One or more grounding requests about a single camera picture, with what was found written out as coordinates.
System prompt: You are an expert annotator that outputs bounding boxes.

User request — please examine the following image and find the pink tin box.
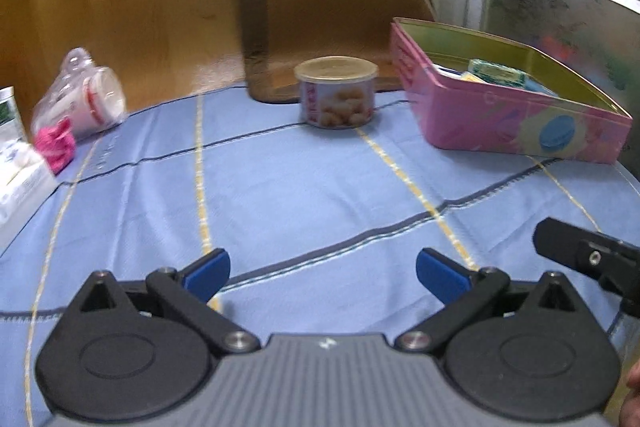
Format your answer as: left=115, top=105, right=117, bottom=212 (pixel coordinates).
left=390, top=17, right=633, bottom=165

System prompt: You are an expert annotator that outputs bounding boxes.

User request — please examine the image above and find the round can of nuts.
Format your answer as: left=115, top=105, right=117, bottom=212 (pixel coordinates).
left=294, top=56, right=379, bottom=130

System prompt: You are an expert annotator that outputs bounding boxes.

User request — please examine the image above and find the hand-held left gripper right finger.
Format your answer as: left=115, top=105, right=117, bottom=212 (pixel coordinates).
left=397, top=248, right=576, bottom=353

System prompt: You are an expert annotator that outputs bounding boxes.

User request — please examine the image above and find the plastic wrapped cup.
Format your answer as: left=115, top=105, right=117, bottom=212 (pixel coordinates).
left=31, top=48, right=128, bottom=138

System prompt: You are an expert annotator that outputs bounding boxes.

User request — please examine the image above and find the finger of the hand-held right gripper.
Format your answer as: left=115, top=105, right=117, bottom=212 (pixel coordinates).
left=532, top=217, right=640, bottom=308

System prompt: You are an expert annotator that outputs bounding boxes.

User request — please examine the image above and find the white tissue pack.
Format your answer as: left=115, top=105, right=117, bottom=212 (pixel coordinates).
left=0, top=142, right=58, bottom=248

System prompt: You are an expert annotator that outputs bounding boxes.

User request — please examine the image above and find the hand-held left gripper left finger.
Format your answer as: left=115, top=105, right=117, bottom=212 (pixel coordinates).
left=80, top=248, right=261, bottom=353

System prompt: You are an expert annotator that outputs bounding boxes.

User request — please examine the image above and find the brown chair back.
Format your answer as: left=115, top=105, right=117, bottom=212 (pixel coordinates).
left=237, top=0, right=438, bottom=104

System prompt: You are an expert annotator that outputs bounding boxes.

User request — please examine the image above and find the blue tablecloth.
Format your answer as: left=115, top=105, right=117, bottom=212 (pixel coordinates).
left=0, top=82, right=640, bottom=427

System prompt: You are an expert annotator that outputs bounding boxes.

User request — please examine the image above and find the brown cardboard sheet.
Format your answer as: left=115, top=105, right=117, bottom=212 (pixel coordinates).
left=0, top=0, right=266, bottom=132

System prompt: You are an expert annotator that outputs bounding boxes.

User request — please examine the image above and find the frosted glass window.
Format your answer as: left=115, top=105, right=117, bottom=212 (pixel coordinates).
left=442, top=0, right=640, bottom=112

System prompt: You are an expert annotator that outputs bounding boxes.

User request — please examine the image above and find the pink scrunchie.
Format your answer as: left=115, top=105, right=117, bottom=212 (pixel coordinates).
left=34, top=117, right=77, bottom=172

